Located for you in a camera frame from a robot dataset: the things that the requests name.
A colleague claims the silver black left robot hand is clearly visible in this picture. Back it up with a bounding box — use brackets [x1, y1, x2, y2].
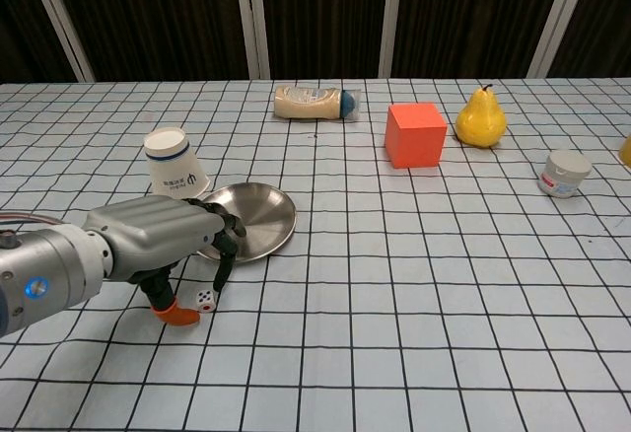
[81, 194, 247, 328]

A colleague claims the white paper cup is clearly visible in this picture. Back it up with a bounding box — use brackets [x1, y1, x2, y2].
[143, 127, 212, 197]

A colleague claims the small white die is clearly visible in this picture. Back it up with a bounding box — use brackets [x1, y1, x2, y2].
[194, 289, 217, 313]

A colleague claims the round stainless steel plate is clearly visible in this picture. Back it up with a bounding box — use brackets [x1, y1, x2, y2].
[195, 182, 298, 263]

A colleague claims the cream mayonnaise squeeze bottle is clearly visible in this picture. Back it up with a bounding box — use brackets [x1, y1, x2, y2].
[274, 84, 361, 122]

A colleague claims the white black checkered tablecloth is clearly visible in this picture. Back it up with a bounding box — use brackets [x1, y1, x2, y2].
[0, 76, 631, 432]

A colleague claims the orange cube block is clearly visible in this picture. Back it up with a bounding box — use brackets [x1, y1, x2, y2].
[384, 102, 449, 170]

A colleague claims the yellow toy pear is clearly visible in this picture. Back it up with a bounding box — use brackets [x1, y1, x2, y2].
[455, 84, 509, 149]

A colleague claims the small white plastic jar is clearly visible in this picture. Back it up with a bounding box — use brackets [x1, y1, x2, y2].
[537, 149, 594, 200]

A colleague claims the white aluminium frame post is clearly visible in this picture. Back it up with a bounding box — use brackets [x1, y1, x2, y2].
[234, 0, 272, 81]
[526, 0, 587, 79]
[378, 0, 404, 80]
[22, 0, 96, 83]

